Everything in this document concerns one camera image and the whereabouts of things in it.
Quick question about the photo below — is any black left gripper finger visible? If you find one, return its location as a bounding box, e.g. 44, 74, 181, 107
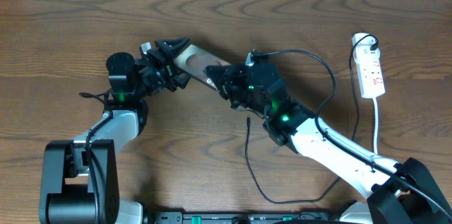
172, 70, 191, 89
155, 37, 190, 61

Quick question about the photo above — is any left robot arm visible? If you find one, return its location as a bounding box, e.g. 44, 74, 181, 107
39, 37, 190, 223

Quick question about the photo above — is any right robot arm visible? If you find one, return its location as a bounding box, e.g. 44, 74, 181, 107
205, 64, 451, 223

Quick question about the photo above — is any white power strip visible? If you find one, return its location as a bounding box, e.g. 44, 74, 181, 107
353, 45, 386, 99

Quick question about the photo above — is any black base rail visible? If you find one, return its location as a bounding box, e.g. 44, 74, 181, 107
143, 211, 337, 224

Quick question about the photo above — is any black USB charging cable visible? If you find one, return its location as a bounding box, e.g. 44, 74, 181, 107
244, 33, 380, 206

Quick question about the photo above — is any white power strip cord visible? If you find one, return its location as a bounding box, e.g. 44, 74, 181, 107
371, 97, 379, 156

